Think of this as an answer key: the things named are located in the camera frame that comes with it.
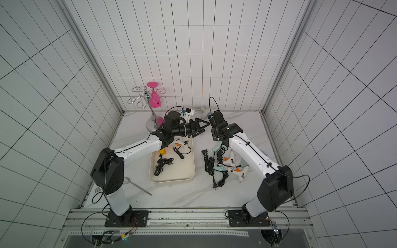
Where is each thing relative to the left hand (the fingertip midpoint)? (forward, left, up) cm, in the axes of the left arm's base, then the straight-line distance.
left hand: (206, 129), depth 78 cm
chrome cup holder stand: (+23, +38, -24) cm, 51 cm away
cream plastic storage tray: (-8, +17, -25) cm, 32 cm away
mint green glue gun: (+3, -8, -23) cm, 25 cm away
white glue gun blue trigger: (+34, -1, -22) cm, 41 cm away
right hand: (+2, -6, -5) cm, 8 cm away
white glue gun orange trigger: (-15, -20, -23) cm, 34 cm away
